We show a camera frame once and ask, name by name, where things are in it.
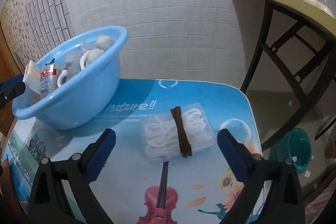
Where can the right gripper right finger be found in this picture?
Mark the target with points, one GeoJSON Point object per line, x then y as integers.
{"type": "Point", "coordinates": [284, 203]}

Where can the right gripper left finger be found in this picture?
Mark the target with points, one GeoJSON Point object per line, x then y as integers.
{"type": "Point", "coordinates": [48, 202]}

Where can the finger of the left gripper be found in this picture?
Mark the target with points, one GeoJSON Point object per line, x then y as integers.
{"type": "Point", "coordinates": [11, 89]}

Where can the face tissue pack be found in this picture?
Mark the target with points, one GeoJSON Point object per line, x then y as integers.
{"type": "Point", "coordinates": [32, 77]}

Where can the white plastic hook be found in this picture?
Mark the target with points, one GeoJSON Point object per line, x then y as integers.
{"type": "Point", "coordinates": [63, 76]}

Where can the clear bag cotton balls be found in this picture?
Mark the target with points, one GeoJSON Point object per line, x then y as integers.
{"type": "Point", "coordinates": [72, 63]}

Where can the blue plastic basin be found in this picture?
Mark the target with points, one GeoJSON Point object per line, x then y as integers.
{"type": "Point", "coordinates": [84, 95]}

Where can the yellow side table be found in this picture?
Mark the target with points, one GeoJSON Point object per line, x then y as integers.
{"type": "Point", "coordinates": [304, 54]}

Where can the white round buns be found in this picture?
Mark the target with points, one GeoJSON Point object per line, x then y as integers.
{"type": "Point", "coordinates": [320, 6]}

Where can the green wire wastebasket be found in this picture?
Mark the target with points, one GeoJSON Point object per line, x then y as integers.
{"type": "Point", "coordinates": [296, 146]}

